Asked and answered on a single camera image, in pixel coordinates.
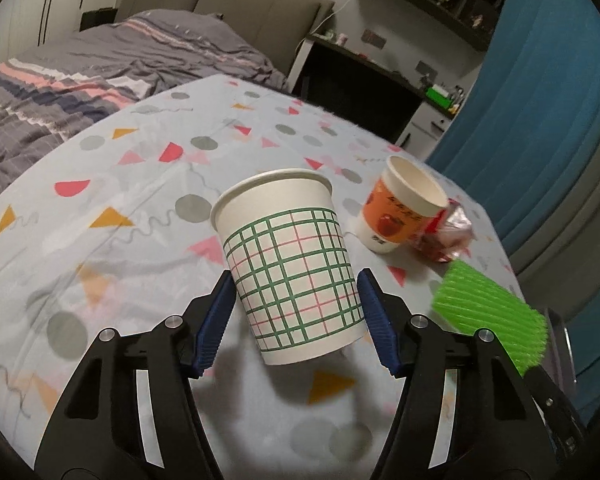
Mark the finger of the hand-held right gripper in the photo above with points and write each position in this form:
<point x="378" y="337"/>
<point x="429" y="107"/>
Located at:
<point x="550" y="400"/>

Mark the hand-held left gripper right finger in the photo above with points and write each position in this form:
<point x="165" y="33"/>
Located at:
<point x="377" y="320"/>

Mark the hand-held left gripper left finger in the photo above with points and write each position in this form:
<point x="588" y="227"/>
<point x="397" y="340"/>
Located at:
<point x="215" y="330"/>

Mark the grey trash bin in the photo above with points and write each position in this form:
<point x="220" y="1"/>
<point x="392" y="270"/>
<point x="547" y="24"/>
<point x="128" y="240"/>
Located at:
<point x="560" y="340"/>

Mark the green grid paper cup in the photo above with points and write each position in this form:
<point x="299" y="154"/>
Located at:
<point x="290" y="270"/>

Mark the green ribbed plastic tray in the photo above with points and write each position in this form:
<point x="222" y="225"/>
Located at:
<point x="485" y="310"/>

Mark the blue curtain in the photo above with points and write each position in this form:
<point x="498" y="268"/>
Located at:
<point x="597" y="360"/>
<point x="545" y="85"/>

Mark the patterned tablecloth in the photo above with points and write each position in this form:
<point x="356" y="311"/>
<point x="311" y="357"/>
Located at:
<point x="130" y="285"/>

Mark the orange printed paper cup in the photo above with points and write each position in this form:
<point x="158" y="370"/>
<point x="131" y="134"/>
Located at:
<point x="395" y="215"/>

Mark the red snack wrapper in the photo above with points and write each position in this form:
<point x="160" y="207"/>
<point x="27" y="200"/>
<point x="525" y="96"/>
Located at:
<point x="447" y="237"/>

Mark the grey curtain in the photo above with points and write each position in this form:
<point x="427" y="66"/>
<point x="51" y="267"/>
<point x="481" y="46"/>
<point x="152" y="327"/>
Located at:
<point x="555" y="260"/>

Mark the white drawer cabinet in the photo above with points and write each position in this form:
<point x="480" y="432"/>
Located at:
<point x="425" y="132"/>

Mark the dark desk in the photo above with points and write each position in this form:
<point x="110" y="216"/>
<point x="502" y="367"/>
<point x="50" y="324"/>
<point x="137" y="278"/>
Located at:
<point x="360" y="90"/>

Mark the green box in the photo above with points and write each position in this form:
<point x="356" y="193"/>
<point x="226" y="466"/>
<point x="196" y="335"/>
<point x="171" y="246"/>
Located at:
<point x="437" y="96"/>

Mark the grey striped blanket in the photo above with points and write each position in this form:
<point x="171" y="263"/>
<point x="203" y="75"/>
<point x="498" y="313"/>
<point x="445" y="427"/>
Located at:
<point x="105" y="75"/>

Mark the small white cup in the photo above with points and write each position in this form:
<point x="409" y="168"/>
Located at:
<point x="341" y="38"/>

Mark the grey wall socket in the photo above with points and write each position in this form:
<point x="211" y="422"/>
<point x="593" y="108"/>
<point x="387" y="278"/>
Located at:
<point x="426" y="69"/>
<point x="372" y="38"/>

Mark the dark wall shelf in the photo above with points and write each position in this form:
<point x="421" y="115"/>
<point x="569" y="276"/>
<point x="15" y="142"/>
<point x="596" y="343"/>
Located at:
<point x="430" y="7"/>

